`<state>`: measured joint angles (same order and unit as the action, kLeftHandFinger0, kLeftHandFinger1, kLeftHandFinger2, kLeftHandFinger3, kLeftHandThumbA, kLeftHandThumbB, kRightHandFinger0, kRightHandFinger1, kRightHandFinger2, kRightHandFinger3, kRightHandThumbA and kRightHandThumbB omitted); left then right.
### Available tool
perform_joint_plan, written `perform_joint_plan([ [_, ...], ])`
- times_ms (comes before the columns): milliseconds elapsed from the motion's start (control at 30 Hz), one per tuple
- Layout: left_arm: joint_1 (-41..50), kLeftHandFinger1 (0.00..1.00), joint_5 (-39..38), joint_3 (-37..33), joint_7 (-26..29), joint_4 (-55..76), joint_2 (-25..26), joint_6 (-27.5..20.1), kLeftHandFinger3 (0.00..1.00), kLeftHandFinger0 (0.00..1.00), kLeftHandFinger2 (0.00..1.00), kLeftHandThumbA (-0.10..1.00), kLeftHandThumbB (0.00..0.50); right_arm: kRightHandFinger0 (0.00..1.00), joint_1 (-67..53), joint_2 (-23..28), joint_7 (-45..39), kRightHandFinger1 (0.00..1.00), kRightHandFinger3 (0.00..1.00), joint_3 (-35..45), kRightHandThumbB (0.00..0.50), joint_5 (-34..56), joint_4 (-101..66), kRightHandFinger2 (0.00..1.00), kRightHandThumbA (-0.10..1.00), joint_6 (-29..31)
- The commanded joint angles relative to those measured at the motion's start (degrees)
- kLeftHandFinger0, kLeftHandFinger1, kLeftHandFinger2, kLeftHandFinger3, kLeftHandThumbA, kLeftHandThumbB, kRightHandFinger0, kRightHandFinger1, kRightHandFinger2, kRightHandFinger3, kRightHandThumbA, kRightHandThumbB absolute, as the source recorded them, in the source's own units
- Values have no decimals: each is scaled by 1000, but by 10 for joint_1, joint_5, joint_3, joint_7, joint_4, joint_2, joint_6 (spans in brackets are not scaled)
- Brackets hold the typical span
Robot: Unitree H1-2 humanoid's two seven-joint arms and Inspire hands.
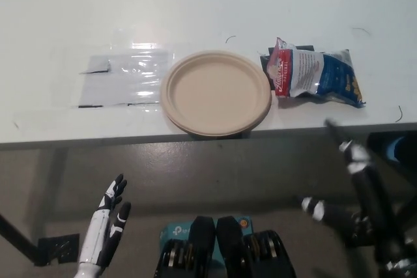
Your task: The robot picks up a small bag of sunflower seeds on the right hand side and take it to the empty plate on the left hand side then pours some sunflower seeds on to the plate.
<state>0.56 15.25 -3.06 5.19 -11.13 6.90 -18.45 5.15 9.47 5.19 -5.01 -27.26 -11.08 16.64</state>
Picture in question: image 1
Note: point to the red white blue seed bag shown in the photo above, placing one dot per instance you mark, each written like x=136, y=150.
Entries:
x=306, y=69

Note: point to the beige paper plate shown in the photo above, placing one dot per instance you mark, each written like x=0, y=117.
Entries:
x=215, y=92

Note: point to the teal cardboard router box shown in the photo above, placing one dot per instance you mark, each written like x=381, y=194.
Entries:
x=174, y=230

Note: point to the grey table leg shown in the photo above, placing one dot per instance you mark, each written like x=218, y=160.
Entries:
x=57, y=177

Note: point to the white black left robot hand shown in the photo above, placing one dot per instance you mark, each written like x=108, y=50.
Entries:
x=97, y=235

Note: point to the clear plastic sheet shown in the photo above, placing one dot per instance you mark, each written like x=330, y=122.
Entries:
x=130, y=79

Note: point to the black and blue object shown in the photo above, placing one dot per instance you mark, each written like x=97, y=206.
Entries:
x=395, y=147

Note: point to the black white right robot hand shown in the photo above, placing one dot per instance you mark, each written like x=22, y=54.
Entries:
x=368, y=200

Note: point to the black tape patch on table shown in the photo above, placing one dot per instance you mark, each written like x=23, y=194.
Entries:
x=264, y=61

